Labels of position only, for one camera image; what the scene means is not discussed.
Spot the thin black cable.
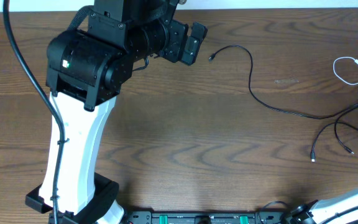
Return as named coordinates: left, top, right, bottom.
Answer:
left=208, top=44, right=358, bottom=120
left=310, top=121, right=358, bottom=163

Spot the black USB 3 cable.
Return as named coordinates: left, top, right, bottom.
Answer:
left=333, top=99, right=358, bottom=156

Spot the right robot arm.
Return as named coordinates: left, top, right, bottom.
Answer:
left=285, top=188, right=358, bottom=224

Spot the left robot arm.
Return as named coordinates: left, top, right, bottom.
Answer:
left=25, top=0, right=208, bottom=223

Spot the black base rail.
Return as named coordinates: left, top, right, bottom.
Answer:
left=121, top=211, right=285, bottom=224

